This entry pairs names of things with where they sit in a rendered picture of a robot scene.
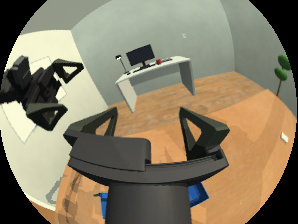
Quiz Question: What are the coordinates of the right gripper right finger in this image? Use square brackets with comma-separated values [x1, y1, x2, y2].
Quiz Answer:
[179, 107, 230, 160]

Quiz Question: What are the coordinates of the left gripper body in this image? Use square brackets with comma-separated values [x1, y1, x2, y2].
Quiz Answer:
[26, 63, 62, 117]

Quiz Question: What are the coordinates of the blue rack of bins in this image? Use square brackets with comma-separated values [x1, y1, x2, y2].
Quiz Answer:
[100, 182, 208, 219]

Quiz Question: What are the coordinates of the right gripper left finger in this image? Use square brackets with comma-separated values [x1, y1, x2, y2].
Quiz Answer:
[67, 107, 118, 136]

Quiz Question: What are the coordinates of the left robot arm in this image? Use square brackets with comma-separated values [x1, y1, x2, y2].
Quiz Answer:
[0, 55, 45, 112]

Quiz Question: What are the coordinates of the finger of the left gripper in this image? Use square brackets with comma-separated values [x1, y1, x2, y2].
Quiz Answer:
[25, 103, 68, 131]
[53, 58, 84, 84]

